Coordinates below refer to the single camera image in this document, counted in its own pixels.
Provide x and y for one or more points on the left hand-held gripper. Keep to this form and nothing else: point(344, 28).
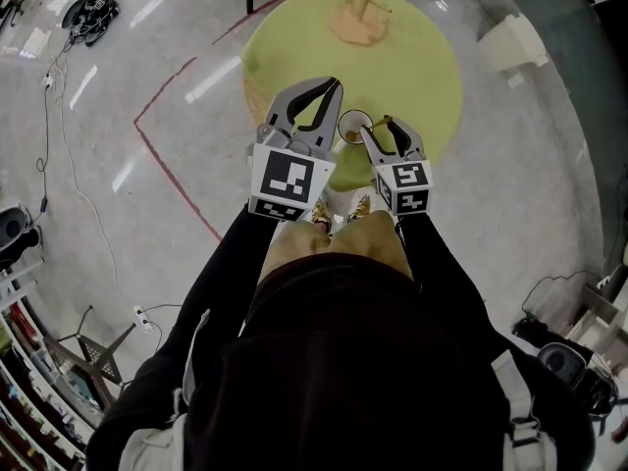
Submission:
point(287, 179)

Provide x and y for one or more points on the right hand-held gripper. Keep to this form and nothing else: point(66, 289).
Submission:
point(407, 184)

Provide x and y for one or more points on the white mug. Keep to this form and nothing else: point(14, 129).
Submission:
point(349, 121)

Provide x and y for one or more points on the person's right forearm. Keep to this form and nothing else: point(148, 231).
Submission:
point(441, 273)

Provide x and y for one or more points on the person's left forearm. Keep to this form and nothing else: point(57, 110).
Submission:
point(230, 273)

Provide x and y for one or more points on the wooden stand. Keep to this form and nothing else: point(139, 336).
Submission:
point(358, 25)

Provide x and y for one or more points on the round wooden table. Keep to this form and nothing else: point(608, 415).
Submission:
point(252, 101)

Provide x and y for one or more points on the person's right shoe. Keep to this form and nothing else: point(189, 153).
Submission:
point(359, 209)

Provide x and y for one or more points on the person's shoe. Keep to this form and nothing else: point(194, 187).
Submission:
point(359, 209)
point(320, 213)

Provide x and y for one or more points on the green tablecloth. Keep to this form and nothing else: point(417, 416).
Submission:
point(407, 76)

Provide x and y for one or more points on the person's beige trousers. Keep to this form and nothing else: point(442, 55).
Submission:
point(363, 238)

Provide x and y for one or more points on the person's left shoe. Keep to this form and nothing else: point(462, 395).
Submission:
point(320, 213)

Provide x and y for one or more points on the white storage box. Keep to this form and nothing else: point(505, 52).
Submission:
point(515, 42)

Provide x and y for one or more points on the person's black hoodie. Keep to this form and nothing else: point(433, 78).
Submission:
point(338, 371)

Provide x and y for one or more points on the white power strip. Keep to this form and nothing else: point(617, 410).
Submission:
point(47, 80)
point(143, 318)

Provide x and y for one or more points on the grey round stool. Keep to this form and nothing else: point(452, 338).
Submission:
point(15, 226)

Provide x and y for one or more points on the black metal side table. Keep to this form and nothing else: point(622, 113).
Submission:
point(98, 361)

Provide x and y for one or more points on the white goods shelf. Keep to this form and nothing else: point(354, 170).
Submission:
point(34, 410)

